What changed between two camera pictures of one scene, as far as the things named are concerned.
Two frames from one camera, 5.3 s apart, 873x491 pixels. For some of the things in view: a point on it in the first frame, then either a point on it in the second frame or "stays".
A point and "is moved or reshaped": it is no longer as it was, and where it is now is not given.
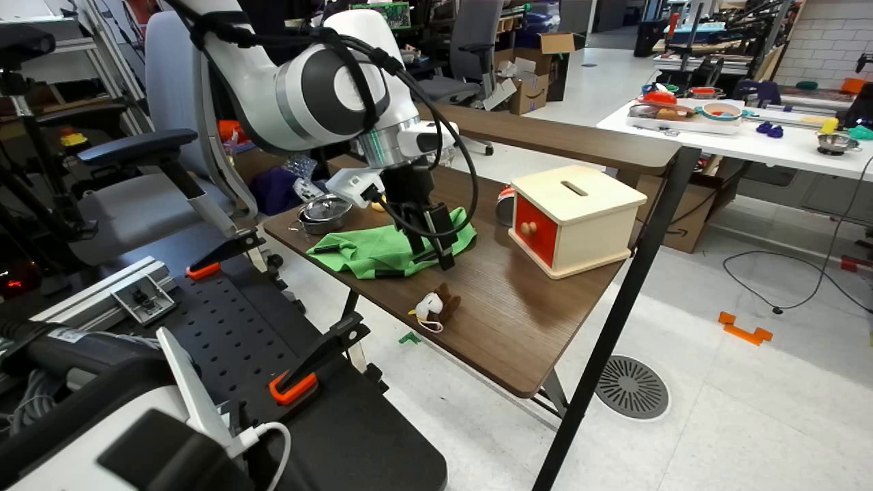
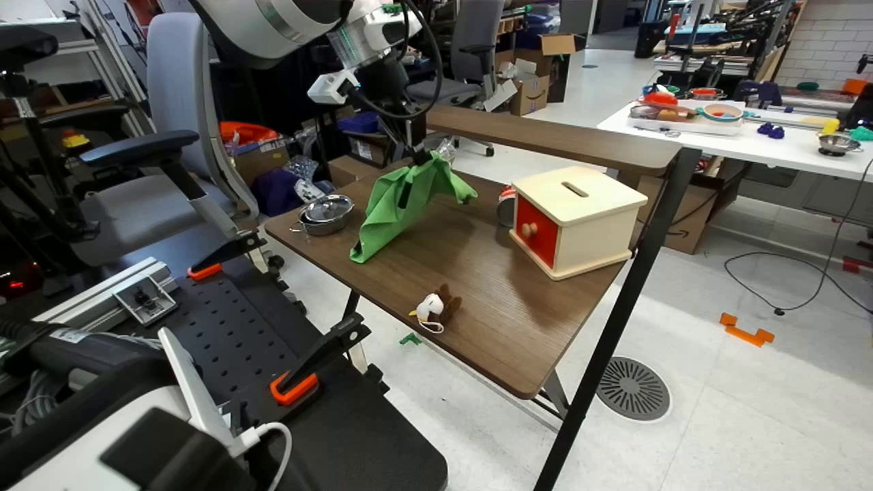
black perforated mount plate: x=280 y=369 stays
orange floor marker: x=758 y=338 stays
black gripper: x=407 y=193 -> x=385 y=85
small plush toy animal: x=436 y=308 stays
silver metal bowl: x=325 y=215 stays
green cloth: x=388 y=249 is moved or reshaped
